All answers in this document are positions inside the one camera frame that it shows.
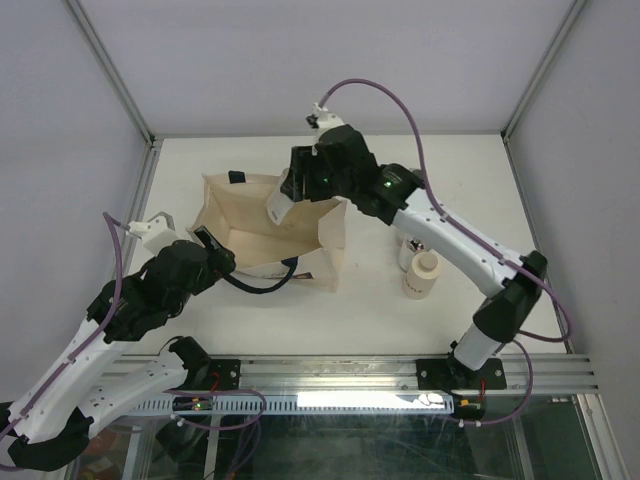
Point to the grey slotted cable duct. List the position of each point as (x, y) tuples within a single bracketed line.
[(303, 403)]

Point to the right aluminium frame post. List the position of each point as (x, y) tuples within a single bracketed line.
[(545, 65)]

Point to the clear yellow liquid bottle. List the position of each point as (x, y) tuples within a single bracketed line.
[(278, 205)]

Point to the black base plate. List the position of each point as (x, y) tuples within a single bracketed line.
[(220, 374), (447, 374)]

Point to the left aluminium frame post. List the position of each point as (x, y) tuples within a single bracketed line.
[(109, 69)]

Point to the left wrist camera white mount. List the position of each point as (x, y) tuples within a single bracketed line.
[(156, 233)]

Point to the round silver bottle white cap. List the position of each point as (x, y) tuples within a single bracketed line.
[(408, 249)]

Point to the cream cylindrical bottle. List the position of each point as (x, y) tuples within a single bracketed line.
[(421, 275)]

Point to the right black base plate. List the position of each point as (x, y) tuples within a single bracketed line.
[(447, 374)]

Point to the cream canvas tote bag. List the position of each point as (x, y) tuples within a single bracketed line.
[(236, 211)]

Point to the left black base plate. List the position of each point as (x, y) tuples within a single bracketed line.
[(220, 374)]

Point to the aluminium frame post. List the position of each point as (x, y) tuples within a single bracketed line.
[(109, 69), (545, 65)]

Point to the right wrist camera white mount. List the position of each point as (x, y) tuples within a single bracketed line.
[(321, 120)]

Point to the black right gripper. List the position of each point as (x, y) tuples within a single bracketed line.
[(302, 161)]

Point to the aluminium frame rail back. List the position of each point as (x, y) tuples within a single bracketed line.
[(174, 135)]

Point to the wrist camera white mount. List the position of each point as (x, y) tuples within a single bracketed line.
[(321, 120), (156, 233)]

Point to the aluminium mounting rail front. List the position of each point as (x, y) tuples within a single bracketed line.
[(559, 374)]

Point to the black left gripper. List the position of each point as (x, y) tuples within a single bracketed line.
[(220, 263)]

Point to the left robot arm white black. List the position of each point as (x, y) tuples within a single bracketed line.
[(53, 423)]

